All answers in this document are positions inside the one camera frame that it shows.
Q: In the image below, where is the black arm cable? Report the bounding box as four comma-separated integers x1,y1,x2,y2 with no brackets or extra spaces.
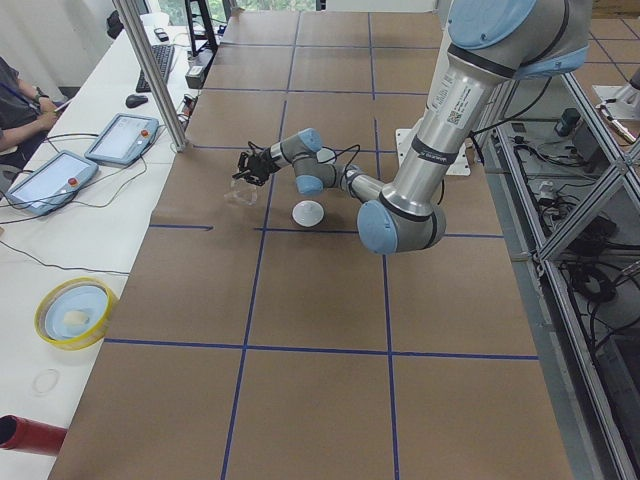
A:
319,144,362,174

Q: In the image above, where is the yellow tape roll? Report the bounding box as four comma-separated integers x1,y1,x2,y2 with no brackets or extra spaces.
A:
34,277,118,351

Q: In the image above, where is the far blue teach pendant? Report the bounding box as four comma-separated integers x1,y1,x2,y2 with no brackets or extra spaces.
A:
84,113,159,166

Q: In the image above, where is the clear plastic funnel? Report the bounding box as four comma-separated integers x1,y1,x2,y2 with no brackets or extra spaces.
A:
224,179,258,206

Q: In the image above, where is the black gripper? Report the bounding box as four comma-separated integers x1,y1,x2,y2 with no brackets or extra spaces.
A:
232,154,274,186

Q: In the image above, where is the black keyboard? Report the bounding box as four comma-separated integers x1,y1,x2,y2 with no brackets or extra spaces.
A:
135,44,174,93

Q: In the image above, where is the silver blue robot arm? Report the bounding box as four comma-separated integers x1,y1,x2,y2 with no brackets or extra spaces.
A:
233,1,593,254

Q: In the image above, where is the black computer mouse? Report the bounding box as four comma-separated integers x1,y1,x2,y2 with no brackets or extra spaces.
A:
125,94,149,109

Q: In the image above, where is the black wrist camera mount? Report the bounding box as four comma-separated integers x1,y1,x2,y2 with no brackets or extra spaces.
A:
238,150,261,175

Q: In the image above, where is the red cylinder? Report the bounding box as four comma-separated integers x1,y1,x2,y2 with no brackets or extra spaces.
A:
1,415,67,456

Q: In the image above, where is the blue teach pendant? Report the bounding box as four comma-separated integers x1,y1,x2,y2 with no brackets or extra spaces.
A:
6,150,98,215
84,113,159,166

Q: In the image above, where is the seated person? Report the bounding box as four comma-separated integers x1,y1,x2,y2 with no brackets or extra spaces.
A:
1,58,62,169

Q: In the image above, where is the near blue teach pendant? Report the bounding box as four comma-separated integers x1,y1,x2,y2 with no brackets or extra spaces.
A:
6,150,98,215

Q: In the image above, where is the aluminium frame post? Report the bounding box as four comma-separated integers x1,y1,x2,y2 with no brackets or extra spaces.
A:
113,0,187,152

